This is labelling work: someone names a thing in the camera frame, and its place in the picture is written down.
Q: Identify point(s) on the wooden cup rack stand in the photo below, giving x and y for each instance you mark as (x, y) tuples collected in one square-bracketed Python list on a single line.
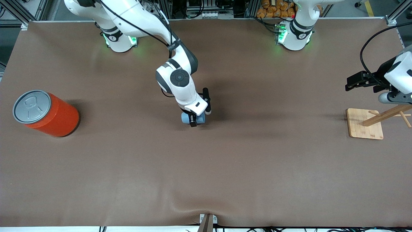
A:
[(365, 124)]

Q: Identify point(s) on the aluminium frame profile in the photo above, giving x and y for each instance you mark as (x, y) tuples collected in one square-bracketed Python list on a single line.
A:
[(19, 16), (394, 17)]

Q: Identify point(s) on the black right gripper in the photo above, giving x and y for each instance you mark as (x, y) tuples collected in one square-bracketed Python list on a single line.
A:
[(192, 121)]

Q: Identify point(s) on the bag of orange snacks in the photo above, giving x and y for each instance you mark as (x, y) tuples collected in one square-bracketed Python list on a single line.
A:
[(273, 9)]

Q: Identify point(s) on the black caster wheel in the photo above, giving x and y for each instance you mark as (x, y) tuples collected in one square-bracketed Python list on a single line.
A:
[(357, 4)]

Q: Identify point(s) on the light blue plastic cup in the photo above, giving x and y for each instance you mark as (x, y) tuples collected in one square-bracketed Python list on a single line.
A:
[(201, 118)]

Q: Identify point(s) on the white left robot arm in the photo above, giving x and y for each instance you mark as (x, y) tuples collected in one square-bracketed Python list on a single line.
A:
[(297, 35)]

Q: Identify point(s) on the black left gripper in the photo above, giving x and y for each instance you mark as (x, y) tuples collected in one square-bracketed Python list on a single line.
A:
[(381, 74)]

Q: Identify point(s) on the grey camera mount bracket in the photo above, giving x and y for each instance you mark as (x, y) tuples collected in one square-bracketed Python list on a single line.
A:
[(207, 222)]

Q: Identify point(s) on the brown table cover cloth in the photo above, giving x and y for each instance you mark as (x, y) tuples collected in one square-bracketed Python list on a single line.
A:
[(206, 161)]

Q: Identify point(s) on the orange can with silver lid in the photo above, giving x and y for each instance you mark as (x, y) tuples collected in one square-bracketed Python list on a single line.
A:
[(58, 119)]

